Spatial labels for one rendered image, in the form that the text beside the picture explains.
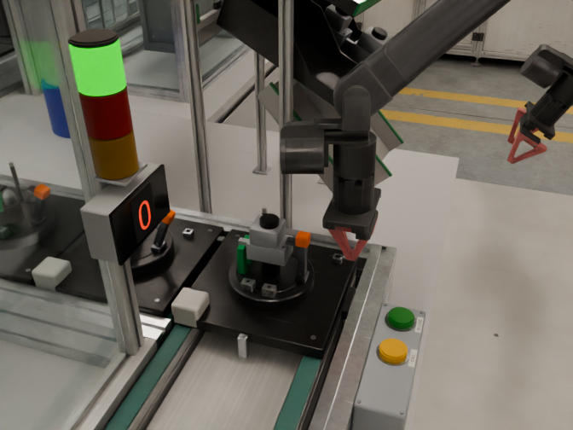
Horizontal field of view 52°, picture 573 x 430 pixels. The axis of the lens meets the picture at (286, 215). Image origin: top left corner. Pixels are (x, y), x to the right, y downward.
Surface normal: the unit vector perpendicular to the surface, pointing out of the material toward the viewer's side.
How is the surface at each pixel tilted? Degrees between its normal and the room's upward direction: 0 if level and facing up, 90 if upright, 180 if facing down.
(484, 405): 0
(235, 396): 0
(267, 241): 90
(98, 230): 90
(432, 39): 75
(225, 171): 0
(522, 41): 90
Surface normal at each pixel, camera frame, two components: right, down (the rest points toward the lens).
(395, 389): 0.00, -0.83
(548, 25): -0.30, 0.53
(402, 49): 0.03, 0.14
